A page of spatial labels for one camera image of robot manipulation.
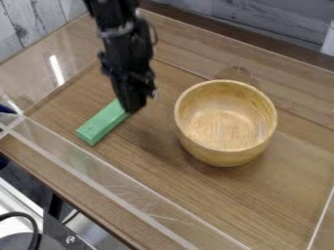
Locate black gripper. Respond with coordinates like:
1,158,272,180
97,19,156,113

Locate green rectangular block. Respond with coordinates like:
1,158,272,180
76,100,129,146

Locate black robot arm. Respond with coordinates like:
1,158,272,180
82,0,157,113

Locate light wooden bowl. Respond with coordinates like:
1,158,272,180
173,79,277,167

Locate blue object at edge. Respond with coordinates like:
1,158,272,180
0,104,15,114

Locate clear acrylic tray walls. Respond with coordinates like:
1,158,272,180
0,6,334,250

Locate black metal bracket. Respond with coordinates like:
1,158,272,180
38,194,94,250

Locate black cable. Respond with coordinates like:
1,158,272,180
0,211,42,250

